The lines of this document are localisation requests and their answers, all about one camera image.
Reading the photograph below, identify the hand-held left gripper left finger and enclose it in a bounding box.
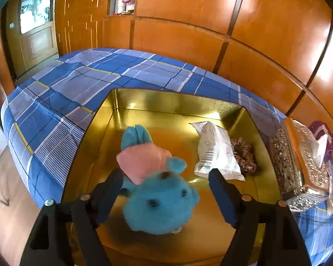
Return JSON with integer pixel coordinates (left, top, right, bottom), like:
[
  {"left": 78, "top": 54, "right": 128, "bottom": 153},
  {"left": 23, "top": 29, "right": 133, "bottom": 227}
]
[{"left": 19, "top": 168, "right": 125, "bottom": 266}]

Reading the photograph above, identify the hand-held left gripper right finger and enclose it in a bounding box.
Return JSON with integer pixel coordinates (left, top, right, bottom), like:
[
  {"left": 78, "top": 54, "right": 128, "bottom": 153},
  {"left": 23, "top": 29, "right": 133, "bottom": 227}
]
[{"left": 208, "top": 168, "right": 313, "bottom": 266}]

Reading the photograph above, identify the pink patterned scrunchie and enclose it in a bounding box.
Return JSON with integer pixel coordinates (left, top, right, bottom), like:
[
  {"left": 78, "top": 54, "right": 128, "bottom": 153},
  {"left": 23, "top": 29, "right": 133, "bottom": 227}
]
[{"left": 230, "top": 137, "right": 257, "bottom": 176}]

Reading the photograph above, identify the blue plush toy pink shirt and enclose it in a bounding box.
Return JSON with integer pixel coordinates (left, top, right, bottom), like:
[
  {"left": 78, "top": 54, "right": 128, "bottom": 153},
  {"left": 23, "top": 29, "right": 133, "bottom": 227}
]
[{"left": 116, "top": 125, "right": 200, "bottom": 235}]

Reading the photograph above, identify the white plastic packet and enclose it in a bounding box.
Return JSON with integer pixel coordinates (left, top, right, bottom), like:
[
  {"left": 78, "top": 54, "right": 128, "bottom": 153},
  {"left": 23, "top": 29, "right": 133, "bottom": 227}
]
[{"left": 189, "top": 121, "right": 245, "bottom": 181}]

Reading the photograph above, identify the gold metal tray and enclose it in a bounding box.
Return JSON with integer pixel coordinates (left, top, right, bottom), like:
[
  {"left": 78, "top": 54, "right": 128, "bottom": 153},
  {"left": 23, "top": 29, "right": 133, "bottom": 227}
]
[{"left": 61, "top": 88, "right": 283, "bottom": 266}]

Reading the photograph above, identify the ornate silver tissue box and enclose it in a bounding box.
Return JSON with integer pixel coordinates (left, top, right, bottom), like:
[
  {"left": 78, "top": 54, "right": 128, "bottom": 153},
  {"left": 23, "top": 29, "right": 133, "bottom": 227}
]
[{"left": 269, "top": 118, "right": 332, "bottom": 212}]

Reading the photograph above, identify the blue plaid bed sheet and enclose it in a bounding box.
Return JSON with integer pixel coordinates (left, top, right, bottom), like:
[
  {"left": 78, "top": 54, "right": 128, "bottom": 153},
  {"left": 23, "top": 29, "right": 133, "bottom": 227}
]
[{"left": 0, "top": 48, "right": 333, "bottom": 266}]

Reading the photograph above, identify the wooden door with glass pane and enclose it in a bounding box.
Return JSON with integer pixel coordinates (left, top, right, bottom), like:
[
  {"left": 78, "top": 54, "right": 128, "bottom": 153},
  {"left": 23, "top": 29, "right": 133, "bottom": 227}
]
[{"left": 6, "top": 0, "right": 59, "bottom": 75}]

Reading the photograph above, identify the wooden door with line pattern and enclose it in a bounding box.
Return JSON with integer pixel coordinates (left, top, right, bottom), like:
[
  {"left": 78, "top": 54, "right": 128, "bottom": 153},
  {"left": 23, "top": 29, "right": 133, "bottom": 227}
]
[{"left": 55, "top": 0, "right": 111, "bottom": 57}]

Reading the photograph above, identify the white cylinder container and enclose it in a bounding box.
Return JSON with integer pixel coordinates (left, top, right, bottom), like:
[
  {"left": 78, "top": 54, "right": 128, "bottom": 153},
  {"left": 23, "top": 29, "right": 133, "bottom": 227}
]
[{"left": 117, "top": 0, "right": 131, "bottom": 14}]

